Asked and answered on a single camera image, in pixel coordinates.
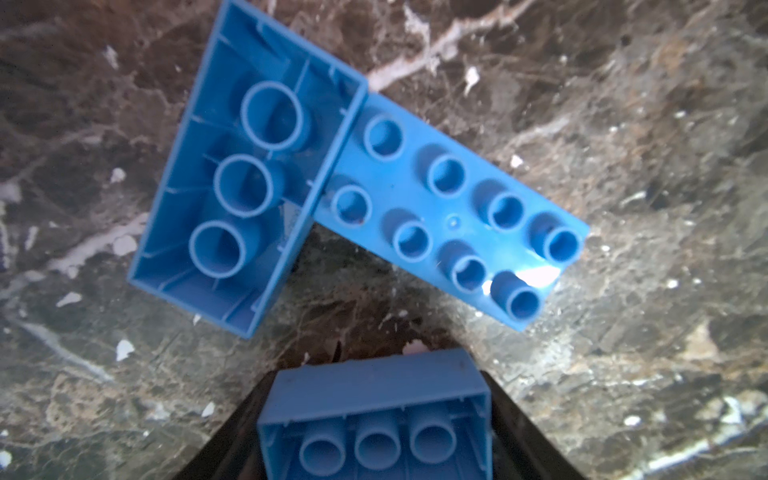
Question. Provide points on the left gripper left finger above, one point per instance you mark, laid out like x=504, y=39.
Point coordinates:
x=234, y=450

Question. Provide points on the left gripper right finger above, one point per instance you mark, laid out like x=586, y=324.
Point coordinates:
x=519, y=449

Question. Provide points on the blue lego brick front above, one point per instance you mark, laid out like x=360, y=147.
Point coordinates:
x=418, y=416

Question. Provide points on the blue lego brick angled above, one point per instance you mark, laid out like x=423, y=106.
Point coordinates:
x=415, y=197

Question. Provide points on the blue lego brick diagonal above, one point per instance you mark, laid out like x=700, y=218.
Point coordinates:
x=262, y=130

